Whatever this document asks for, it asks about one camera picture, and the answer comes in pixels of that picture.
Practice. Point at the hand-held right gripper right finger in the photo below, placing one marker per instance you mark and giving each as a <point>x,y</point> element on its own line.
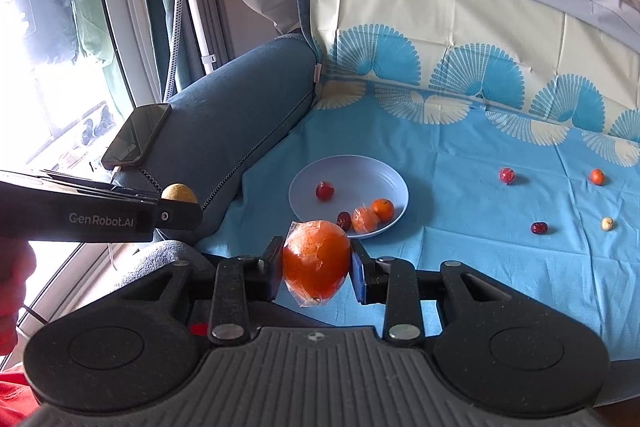
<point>357,279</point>

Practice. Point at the black smartphone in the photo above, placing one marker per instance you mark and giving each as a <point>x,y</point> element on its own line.
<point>135,137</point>

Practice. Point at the red cherry tomato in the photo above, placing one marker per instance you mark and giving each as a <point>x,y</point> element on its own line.
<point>325,191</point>

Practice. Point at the red jujube date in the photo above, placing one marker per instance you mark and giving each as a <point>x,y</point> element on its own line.
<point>343,220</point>
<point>539,228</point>

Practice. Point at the small orange tangerine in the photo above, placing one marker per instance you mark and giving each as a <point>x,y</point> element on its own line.
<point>384,208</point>
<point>597,177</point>

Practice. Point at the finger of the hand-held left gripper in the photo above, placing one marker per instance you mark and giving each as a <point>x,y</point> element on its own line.
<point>177,216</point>

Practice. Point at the red cloth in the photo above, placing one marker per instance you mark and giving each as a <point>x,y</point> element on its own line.
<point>17,399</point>

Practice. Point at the grey fleece blanket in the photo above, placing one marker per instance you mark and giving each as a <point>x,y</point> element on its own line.
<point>155,257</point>

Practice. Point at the light blue plate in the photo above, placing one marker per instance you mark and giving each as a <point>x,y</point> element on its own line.
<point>310,179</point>

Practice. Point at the beige longan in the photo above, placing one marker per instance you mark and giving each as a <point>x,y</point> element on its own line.
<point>607,223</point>
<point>178,193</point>

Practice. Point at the blue fan-print cloth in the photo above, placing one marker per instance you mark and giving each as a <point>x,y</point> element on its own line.
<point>475,147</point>

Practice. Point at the person's left hand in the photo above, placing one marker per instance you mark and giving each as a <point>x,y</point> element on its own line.
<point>15,272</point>

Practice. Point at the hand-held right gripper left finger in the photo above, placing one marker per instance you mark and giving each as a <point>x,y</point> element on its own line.
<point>276,274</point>

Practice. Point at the white window frame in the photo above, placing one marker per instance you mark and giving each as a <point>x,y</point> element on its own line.
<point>125,32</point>

